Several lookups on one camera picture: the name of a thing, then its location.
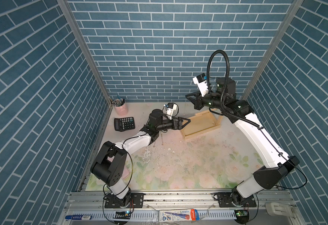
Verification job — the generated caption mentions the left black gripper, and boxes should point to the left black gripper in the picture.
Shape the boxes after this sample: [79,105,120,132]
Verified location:
[155,117,189,133]

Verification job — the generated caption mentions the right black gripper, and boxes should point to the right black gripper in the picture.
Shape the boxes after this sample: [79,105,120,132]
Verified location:
[185,92,224,113]

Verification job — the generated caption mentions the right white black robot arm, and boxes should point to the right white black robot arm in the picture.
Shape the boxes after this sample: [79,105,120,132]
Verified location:
[186,74,300,205]

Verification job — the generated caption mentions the wooden jewelry display stand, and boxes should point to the wooden jewelry display stand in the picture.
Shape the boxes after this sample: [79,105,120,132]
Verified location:
[180,110,222,141]

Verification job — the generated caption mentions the pink pen holder cup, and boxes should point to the pink pen holder cup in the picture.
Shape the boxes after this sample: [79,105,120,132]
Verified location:
[114,103,128,116]

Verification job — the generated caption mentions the black desk calculator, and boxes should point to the black desk calculator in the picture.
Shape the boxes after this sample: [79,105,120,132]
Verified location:
[114,117,136,132]

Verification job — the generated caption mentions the pens in pink cup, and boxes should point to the pens in pink cup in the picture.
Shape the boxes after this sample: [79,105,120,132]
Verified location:
[112,97,125,107]

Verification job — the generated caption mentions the red blue packaged box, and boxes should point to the red blue packaged box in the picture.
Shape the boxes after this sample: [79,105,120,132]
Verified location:
[159,209,200,222]

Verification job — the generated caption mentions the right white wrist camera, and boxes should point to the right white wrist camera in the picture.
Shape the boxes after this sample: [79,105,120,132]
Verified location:
[193,73,209,97]

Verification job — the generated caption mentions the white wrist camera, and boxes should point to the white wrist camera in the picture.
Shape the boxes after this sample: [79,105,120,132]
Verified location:
[164,102,179,120]
[193,73,209,97]

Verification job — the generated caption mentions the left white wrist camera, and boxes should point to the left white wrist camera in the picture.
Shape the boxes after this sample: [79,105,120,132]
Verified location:
[164,102,179,120]

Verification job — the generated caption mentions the white plastic bracket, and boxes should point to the white plastic bracket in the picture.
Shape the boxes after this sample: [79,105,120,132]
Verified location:
[265,202,293,217]

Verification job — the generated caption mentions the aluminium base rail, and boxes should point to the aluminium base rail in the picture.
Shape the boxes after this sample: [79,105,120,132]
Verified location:
[58,189,305,225]

